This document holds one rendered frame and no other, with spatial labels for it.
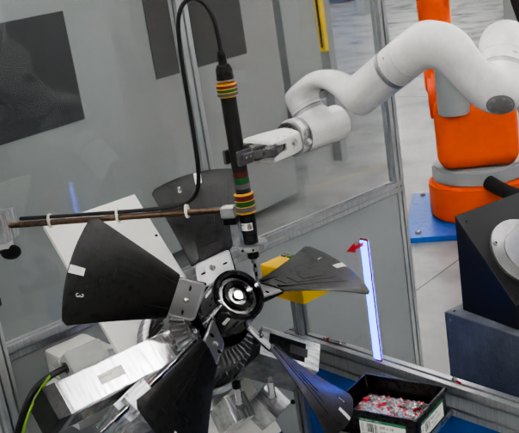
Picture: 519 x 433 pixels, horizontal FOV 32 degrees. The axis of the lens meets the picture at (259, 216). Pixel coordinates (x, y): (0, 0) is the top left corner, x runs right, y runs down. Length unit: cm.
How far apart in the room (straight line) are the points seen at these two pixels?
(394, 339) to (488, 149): 243
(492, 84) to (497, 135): 393
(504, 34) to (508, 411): 84
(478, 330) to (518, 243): 25
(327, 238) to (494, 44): 145
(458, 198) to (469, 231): 345
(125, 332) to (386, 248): 152
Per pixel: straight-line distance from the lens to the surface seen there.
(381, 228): 339
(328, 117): 210
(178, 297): 196
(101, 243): 191
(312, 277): 211
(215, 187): 213
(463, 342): 246
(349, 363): 247
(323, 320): 325
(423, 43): 186
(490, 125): 574
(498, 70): 184
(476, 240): 236
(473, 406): 223
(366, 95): 196
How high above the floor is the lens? 193
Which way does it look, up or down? 17 degrees down
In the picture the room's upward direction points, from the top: 9 degrees counter-clockwise
